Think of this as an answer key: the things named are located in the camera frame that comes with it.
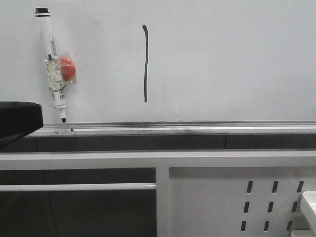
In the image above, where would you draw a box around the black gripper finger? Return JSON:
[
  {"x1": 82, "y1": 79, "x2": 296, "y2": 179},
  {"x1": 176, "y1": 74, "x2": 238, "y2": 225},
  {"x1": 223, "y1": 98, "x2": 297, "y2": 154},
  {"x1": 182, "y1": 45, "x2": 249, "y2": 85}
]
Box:
[{"x1": 0, "y1": 101, "x2": 43, "y2": 148}]

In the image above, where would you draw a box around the white black-tipped whiteboard marker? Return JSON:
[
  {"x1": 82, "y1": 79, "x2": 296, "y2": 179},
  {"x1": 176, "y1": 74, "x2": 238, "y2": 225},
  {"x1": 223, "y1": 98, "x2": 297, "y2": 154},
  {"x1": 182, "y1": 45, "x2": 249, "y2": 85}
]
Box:
[{"x1": 35, "y1": 7, "x2": 66, "y2": 123}]

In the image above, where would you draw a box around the red round magnet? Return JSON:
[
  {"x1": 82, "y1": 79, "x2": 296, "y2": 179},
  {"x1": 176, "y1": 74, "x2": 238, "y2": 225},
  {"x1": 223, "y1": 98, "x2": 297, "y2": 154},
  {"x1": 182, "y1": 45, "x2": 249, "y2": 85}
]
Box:
[{"x1": 59, "y1": 52, "x2": 77, "y2": 84}]

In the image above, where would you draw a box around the white plastic marker tray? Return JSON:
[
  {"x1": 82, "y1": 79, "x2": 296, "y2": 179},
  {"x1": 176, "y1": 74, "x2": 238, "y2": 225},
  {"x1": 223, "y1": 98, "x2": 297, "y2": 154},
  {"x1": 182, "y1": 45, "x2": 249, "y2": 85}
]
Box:
[{"x1": 290, "y1": 191, "x2": 316, "y2": 237}]

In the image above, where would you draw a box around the white whiteboard with aluminium frame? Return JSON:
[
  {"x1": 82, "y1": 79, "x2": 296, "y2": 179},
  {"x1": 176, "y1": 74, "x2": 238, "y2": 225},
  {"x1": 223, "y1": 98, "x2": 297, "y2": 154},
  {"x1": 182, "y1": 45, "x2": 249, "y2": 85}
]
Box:
[{"x1": 0, "y1": 0, "x2": 316, "y2": 136}]

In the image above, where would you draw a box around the white metal pegboard stand frame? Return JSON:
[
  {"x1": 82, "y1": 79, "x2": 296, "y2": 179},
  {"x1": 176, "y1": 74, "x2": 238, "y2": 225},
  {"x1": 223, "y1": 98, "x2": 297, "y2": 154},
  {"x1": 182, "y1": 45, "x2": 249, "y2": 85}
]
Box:
[{"x1": 0, "y1": 151, "x2": 316, "y2": 237}]

